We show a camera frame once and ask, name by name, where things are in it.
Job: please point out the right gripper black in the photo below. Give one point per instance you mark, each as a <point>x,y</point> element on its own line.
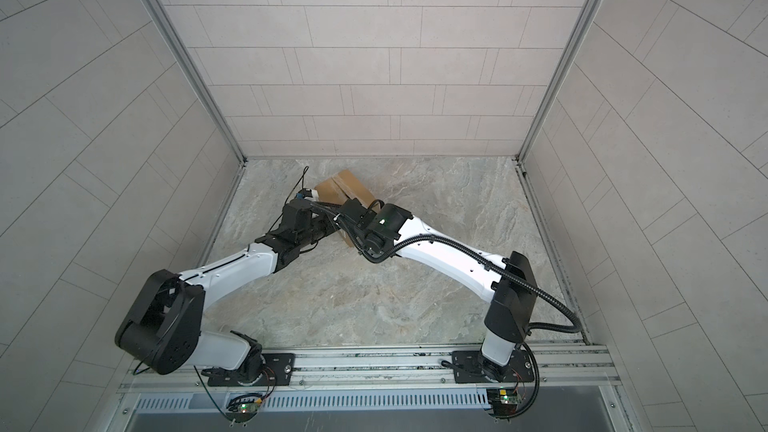
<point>361,237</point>

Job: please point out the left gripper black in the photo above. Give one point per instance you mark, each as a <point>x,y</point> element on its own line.
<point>328,222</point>

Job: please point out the brown cardboard express box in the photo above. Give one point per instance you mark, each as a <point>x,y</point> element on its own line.
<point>336,190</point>

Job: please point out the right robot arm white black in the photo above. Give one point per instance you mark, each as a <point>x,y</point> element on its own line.
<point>505,283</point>

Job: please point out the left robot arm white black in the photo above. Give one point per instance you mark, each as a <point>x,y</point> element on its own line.
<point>163,327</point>

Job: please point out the left green circuit board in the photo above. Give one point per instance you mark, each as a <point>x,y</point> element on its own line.
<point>248,404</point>

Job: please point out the green circuit board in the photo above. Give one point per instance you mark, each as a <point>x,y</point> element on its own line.
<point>248,404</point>
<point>503,402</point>

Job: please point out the white ventilation grille strip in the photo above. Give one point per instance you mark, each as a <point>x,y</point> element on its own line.
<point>328,400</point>

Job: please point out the right green circuit board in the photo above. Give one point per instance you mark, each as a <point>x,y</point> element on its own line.
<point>503,402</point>

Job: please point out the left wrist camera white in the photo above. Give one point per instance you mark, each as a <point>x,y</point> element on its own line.
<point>307,194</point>

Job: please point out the aluminium mounting rail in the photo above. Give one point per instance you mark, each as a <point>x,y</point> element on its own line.
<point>440,366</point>

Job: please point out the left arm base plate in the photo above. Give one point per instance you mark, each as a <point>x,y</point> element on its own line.
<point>270,369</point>

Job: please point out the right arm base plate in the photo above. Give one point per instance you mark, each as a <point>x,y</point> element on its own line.
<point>471,367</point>

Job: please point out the left aluminium corner post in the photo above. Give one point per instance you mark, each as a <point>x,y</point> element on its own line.
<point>191,72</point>

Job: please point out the aluminium corner post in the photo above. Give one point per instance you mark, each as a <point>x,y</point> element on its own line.
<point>576,38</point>
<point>191,72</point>

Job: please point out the right aluminium corner post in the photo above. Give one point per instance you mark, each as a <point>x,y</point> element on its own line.
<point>576,38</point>

